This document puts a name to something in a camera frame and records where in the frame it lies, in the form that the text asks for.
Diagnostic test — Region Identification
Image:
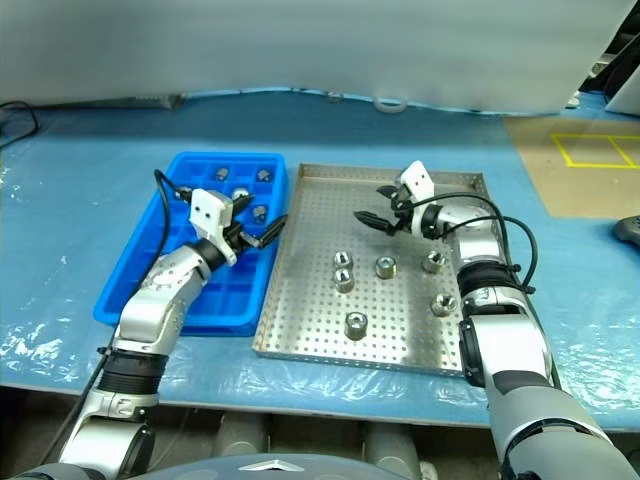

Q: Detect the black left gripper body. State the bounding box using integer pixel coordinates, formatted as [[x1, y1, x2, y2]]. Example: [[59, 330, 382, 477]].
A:
[[222, 199, 257, 251]]

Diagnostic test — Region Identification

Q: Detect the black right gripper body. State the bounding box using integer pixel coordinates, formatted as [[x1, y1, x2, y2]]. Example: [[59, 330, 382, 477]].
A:
[[389, 185, 414, 236]]

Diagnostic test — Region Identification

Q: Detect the blue plastic compartment tray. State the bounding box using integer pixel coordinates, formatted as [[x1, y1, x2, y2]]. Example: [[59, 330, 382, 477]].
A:
[[92, 151, 292, 337]]

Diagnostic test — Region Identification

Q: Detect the perforated metal tray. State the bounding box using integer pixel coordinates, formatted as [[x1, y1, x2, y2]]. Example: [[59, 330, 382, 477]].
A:
[[252, 162, 494, 377]]

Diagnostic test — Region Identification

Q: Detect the brown cardboard mat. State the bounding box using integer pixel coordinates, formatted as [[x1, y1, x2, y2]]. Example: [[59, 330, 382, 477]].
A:
[[502, 115, 640, 219]]

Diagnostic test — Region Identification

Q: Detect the blue plastic table cover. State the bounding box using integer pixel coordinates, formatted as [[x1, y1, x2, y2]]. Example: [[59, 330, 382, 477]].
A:
[[0, 87, 640, 426]]

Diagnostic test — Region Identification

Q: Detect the white backdrop sheet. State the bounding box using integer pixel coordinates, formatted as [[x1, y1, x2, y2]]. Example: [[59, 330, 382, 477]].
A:
[[0, 0, 619, 117]]

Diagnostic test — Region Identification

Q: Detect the grey rounded cylinder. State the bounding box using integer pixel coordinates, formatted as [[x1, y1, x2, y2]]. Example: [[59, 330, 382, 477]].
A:
[[362, 422, 421, 464], [214, 412, 271, 456]]

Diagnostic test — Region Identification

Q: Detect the dark grey rounded device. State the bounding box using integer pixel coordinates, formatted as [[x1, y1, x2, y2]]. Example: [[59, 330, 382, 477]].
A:
[[612, 214, 640, 244]]

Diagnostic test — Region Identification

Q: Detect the grey robot chest cover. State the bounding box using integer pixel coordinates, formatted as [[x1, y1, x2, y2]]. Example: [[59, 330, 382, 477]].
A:
[[9, 452, 426, 480]]

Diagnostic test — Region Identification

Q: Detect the white panel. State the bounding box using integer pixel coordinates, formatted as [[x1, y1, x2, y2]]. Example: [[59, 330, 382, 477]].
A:
[[604, 64, 640, 117]]

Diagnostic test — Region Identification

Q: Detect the dark equipment stack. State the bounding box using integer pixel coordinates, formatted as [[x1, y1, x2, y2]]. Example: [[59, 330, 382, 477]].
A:
[[579, 0, 640, 106]]

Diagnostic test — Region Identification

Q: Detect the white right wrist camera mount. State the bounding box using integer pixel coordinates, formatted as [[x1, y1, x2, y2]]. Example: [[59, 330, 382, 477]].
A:
[[394, 160, 437, 236]]

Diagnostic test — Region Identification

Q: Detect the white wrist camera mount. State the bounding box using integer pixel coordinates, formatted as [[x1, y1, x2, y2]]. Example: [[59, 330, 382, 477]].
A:
[[188, 188, 239, 266], [394, 160, 437, 236]]

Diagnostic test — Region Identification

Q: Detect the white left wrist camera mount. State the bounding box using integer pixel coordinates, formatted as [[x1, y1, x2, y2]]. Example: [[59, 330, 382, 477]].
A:
[[188, 188, 239, 266]]

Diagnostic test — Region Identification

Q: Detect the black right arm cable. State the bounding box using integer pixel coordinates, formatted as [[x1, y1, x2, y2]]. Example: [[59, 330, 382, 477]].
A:
[[412, 193, 539, 296]]

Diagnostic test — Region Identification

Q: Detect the black power cable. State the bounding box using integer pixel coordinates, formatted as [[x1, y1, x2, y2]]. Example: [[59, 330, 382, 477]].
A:
[[0, 101, 40, 149]]

